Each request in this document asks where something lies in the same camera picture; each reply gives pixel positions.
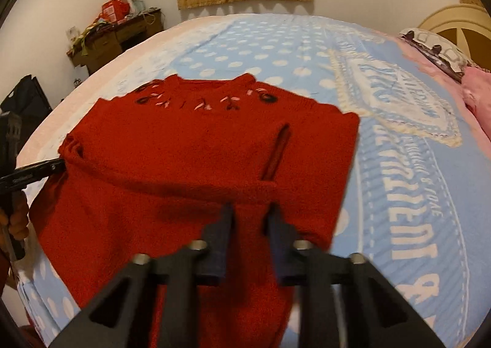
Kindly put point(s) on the red gift bag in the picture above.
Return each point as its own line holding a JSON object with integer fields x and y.
{"x": 114, "y": 11}

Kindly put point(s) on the black folding chair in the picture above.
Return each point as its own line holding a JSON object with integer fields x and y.
{"x": 30, "y": 103}

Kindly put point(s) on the cream wooden headboard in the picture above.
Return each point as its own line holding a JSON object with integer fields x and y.
{"x": 465, "y": 25}

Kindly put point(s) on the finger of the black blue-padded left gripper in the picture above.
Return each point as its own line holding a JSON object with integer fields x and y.
{"x": 35, "y": 172}

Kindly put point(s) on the dark brown wooden desk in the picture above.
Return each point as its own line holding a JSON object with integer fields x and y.
{"x": 105, "y": 43}

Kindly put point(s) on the red knitted sweater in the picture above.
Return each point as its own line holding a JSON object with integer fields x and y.
{"x": 145, "y": 173}

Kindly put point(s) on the car print pillow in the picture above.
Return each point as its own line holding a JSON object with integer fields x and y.
{"x": 440, "y": 51}

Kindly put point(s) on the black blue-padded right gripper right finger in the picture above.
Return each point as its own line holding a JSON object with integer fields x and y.
{"x": 343, "y": 301}

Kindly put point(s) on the pink blue dotted bed blanket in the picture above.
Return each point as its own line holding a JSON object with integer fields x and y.
{"x": 418, "y": 200}

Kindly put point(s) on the pink folded blanket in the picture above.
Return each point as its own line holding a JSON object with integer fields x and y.
{"x": 476, "y": 87}

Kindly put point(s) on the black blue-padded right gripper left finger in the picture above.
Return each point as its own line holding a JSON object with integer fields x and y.
{"x": 122, "y": 313}

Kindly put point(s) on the person's left hand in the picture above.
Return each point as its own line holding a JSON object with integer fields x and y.
{"x": 18, "y": 221}

